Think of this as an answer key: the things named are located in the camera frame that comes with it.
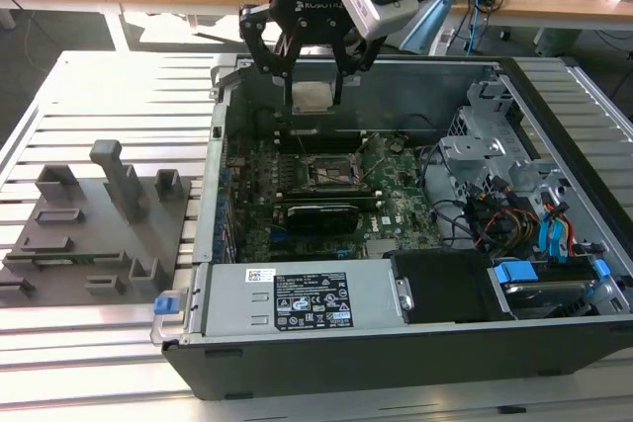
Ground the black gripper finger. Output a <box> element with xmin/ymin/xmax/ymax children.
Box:
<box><xmin>330</xmin><ymin>35</ymin><xmax>388</xmax><ymax>105</ymax></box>
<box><xmin>239</xmin><ymin>2</ymin><xmax>298</xmax><ymax>113</ymax></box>

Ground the silver CPU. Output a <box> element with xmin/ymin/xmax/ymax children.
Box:
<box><xmin>291</xmin><ymin>79</ymin><xmax>336</xmax><ymax>116</ymax></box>

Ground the CPU socket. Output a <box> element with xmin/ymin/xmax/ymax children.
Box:
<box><xmin>305</xmin><ymin>153</ymin><xmax>361</xmax><ymax>192</ymax></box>

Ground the black RAM stick white label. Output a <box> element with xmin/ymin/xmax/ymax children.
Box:
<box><xmin>274</xmin><ymin>127</ymin><xmax>368</xmax><ymax>142</ymax></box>

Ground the green motherboard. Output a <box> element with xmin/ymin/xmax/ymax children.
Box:
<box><xmin>222</xmin><ymin>132</ymin><xmax>446</xmax><ymax>265</ymax></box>

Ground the metal drive cage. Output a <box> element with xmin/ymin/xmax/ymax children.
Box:
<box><xmin>437</xmin><ymin>79</ymin><xmax>570</xmax><ymax>206</ymax></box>

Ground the black graphics card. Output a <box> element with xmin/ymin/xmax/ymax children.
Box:
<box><xmin>284</xmin><ymin>202</ymin><xmax>362</xmax><ymax>236</ymax></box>

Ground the silver chipset heatsink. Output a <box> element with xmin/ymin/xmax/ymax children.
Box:
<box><xmin>364</xmin><ymin>238</ymin><xmax>398</xmax><ymax>259</ymax></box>

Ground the black plastic shroud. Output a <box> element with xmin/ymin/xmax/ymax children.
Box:
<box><xmin>387</xmin><ymin>247</ymin><xmax>497</xmax><ymax>325</ymax></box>

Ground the grey power supply unit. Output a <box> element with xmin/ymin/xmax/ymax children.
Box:
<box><xmin>203</xmin><ymin>259</ymin><xmax>400</xmax><ymax>338</ymax></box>

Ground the dark grey parts rack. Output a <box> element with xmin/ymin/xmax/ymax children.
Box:
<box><xmin>0</xmin><ymin>138</ymin><xmax>194</xmax><ymax>307</ymax></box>

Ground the blue disk carrier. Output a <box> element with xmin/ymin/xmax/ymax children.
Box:
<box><xmin>493</xmin><ymin>258</ymin><xmax>610</xmax><ymax>300</ymax></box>

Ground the green RAM stick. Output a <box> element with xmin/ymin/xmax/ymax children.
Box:
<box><xmin>33</xmin><ymin>254</ymin><xmax>96</xmax><ymax>265</ymax></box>

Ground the blue case latch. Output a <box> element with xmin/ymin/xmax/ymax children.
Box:
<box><xmin>153</xmin><ymin>295</ymin><xmax>179</xmax><ymax>316</ymax></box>

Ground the hard disk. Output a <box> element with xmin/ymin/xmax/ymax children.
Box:
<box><xmin>499</xmin><ymin>279</ymin><xmax>597</xmax><ymax>320</ymax></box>

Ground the black open PC case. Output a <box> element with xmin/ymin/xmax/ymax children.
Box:
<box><xmin>160</xmin><ymin>53</ymin><xmax>633</xmax><ymax>401</ymax></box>

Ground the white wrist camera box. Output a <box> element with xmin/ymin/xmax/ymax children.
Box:
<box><xmin>340</xmin><ymin>0</ymin><xmax>421</xmax><ymax>42</ymax></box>

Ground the yellow red black wire bundle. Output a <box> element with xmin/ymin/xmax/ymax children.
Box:
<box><xmin>474</xmin><ymin>207</ymin><xmax>540</xmax><ymax>250</ymax></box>

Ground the blue flat wire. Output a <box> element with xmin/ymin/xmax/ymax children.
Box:
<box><xmin>537</xmin><ymin>209</ymin><xmax>558</xmax><ymax>261</ymax></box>
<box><xmin>556</xmin><ymin>218</ymin><xmax>571</xmax><ymax>263</ymax></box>

